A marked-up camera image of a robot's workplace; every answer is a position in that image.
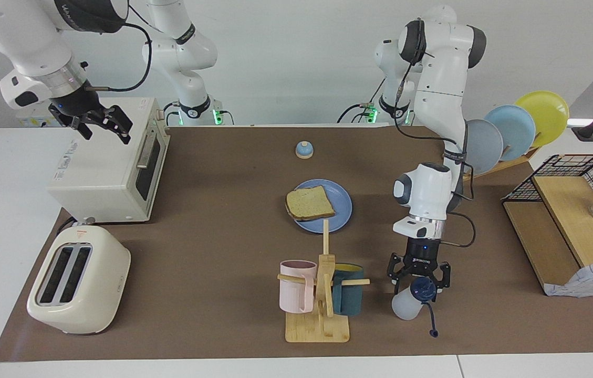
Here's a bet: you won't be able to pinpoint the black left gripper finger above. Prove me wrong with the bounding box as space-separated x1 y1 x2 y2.
386 253 408 285
435 262 452 290

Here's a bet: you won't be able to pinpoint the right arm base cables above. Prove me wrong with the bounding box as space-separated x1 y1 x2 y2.
162 101 234 127

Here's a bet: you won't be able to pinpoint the pink mug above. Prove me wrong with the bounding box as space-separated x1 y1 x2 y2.
279 260 318 314

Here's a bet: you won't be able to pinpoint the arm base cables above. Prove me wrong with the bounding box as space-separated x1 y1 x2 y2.
162 101 234 127
337 79 383 125

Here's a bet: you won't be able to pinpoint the teal mug yellow inside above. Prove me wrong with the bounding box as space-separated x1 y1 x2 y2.
331 263 365 316

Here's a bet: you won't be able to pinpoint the wooden mug rack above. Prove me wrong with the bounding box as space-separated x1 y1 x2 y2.
277 219 370 343

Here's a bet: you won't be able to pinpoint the toaster power cable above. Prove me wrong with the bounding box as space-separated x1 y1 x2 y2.
56 215 78 237

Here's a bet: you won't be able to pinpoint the white toaster oven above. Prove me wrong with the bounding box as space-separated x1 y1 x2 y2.
47 97 171 223

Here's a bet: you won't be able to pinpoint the wooden plate rack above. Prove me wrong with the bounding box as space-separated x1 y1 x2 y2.
462 146 541 182

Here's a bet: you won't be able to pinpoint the white bottle dark blue cap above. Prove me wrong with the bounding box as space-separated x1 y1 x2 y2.
392 277 440 338

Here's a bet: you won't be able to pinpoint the brown table mat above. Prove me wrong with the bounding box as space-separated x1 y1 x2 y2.
0 126 593 363

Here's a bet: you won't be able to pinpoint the yellow round plate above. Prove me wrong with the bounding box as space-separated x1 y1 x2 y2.
515 90 570 149

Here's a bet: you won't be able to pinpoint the wooden shelf with wire basket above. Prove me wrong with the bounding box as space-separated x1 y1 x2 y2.
501 154 593 297

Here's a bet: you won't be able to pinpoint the toasted bread slice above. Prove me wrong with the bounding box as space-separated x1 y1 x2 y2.
285 185 336 221

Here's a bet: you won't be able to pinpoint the white patterned cloth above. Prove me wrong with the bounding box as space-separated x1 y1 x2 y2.
543 258 593 298

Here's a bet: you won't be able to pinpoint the blue round plate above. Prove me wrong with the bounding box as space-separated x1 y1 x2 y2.
291 179 353 234

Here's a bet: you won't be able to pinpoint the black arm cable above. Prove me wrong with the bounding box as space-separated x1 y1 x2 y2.
393 18 478 248
89 0 163 93

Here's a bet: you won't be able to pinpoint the light blue racked plate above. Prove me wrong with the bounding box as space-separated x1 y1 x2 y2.
484 105 536 161

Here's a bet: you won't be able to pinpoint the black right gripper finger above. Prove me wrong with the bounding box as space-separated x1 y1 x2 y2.
95 106 133 145
62 118 93 141

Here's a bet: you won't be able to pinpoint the cream two-slot toaster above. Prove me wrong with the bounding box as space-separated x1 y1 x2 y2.
26 225 131 335

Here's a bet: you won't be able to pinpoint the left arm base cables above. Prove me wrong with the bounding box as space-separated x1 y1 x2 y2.
337 79 383 125

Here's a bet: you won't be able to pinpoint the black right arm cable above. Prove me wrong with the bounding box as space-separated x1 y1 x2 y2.
89 0 163 93

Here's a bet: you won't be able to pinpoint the white power strip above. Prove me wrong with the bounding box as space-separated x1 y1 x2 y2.
17 112 59 128

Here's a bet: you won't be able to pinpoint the grey round plate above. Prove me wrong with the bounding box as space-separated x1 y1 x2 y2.
464 119 504 175

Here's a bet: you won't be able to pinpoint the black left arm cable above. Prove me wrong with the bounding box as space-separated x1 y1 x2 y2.
393 18 478 248

